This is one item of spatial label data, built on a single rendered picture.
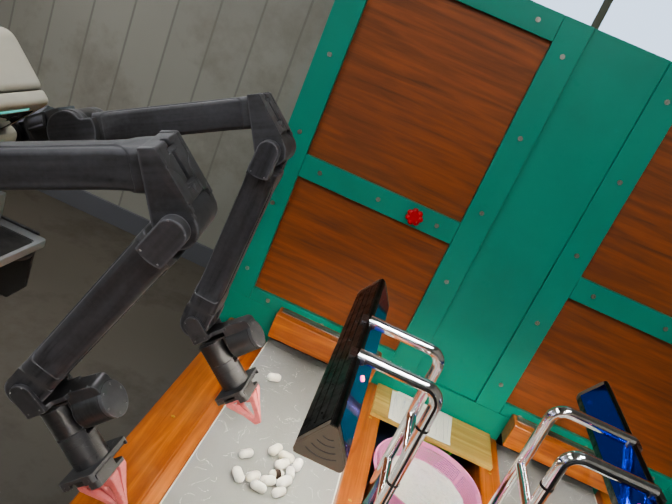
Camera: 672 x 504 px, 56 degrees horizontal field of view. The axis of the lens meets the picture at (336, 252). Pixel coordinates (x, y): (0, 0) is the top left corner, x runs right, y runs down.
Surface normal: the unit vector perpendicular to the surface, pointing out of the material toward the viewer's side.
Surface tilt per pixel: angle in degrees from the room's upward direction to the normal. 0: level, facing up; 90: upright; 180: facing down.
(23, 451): 0
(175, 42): 90
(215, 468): 0
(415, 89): 90
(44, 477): 0
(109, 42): 90
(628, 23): 90
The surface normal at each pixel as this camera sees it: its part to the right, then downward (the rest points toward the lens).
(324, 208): -0.18, 0.29
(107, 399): 0.88, -0.35
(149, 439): 0.37, -0.86
